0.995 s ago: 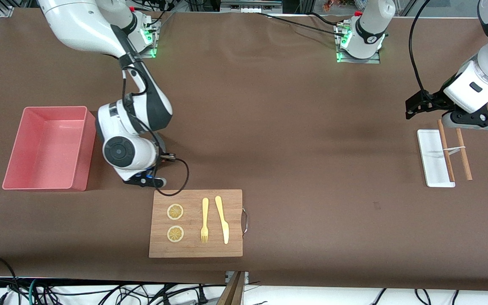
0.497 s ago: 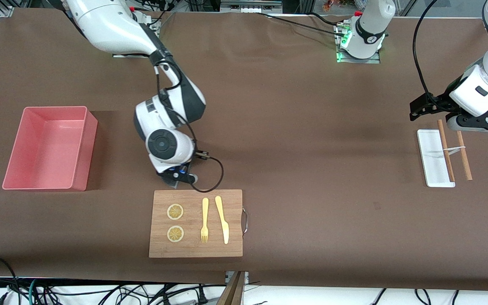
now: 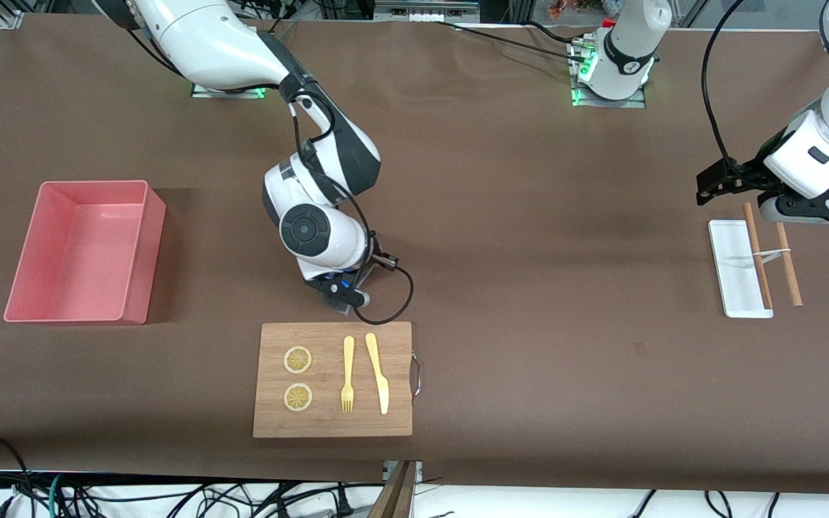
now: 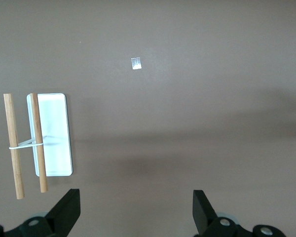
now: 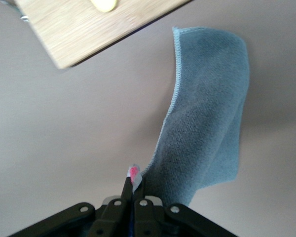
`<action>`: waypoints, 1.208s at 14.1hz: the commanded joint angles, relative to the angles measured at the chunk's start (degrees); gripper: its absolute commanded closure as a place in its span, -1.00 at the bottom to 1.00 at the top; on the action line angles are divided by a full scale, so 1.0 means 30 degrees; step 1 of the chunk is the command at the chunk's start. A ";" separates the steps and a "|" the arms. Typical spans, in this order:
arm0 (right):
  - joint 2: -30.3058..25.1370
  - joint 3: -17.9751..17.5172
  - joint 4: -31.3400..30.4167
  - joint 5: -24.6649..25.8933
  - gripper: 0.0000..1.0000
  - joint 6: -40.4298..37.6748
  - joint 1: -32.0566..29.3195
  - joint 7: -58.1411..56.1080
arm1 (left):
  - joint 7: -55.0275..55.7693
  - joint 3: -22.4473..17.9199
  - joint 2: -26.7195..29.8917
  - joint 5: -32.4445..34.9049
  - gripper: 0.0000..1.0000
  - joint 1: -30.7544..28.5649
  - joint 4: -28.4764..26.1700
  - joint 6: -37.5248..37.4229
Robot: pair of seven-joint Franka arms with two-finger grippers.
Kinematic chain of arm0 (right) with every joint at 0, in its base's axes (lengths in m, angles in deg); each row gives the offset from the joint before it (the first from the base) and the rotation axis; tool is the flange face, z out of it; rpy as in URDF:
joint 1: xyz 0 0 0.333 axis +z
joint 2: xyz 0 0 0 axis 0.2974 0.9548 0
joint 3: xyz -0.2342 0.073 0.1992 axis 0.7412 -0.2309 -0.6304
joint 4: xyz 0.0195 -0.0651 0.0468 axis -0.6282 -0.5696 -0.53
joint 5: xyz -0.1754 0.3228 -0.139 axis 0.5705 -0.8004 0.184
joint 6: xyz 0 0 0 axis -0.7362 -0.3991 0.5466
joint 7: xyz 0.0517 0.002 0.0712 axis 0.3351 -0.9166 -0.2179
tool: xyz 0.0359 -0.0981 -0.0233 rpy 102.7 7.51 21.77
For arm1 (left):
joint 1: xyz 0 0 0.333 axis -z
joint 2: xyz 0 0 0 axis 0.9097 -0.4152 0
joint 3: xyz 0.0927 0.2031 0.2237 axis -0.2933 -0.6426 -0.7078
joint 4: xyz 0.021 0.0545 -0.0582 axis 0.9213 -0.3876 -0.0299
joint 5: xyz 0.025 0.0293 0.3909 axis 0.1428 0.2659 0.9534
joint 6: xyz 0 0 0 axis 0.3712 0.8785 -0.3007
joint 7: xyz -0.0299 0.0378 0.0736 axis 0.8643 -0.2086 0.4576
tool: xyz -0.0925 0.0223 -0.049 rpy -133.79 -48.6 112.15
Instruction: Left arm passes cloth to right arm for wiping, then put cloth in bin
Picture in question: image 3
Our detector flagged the yellow plastic fork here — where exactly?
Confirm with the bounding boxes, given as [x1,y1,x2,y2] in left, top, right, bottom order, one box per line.
[340,336,355,414]

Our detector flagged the yellow plastic knife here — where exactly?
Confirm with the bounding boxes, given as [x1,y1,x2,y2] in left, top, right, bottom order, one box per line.
[365,332,390,416]

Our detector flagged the white rectangular tray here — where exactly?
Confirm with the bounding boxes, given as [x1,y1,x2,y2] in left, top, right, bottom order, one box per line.
[707,219,775,319]

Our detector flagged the wooden cutting board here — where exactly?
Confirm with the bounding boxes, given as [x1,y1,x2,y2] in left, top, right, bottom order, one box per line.
[252,321,422,439]

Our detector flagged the brown angled beam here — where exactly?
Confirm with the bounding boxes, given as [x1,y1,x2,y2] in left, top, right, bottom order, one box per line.
[368,460,417,518]

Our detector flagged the pink plastic bin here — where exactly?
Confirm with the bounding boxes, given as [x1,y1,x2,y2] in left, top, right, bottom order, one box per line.
[3,180,168,326]

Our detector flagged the grey power strip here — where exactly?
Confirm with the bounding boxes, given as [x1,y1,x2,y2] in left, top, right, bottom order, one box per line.
[375,0,480,22]

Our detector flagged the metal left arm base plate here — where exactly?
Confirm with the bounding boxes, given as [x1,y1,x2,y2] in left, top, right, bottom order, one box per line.
[570,40,648,109]

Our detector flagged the small metal bracket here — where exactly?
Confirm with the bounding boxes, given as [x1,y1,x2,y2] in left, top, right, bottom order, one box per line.
[384,460,424,484]

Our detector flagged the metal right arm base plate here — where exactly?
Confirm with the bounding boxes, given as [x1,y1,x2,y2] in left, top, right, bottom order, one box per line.
[191,85,267,99]

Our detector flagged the black cable across table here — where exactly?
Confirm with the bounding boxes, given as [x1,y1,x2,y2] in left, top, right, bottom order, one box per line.
[433,20,589,64]

